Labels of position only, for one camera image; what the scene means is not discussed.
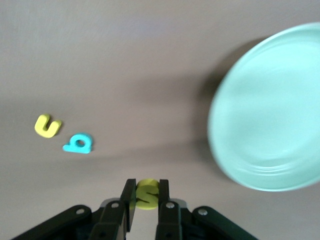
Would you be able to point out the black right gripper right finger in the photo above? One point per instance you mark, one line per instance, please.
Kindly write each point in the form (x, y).
(167, 220)

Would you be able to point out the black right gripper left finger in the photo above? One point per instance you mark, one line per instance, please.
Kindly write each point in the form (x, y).
(115, 220)

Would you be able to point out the yellow foam letter s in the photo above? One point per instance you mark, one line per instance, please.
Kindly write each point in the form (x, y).
(147, 183)

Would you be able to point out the teal looped foam letter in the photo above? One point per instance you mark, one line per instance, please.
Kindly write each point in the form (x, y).
(75, 148)

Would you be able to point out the yellow foam letter u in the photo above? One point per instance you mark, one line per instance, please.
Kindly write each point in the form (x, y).
(46, 133)

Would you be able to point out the light green plate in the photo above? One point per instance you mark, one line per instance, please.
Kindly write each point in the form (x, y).
(270, 112)

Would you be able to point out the brown table cover sheet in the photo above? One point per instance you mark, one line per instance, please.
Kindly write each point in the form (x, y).
(125, 50)

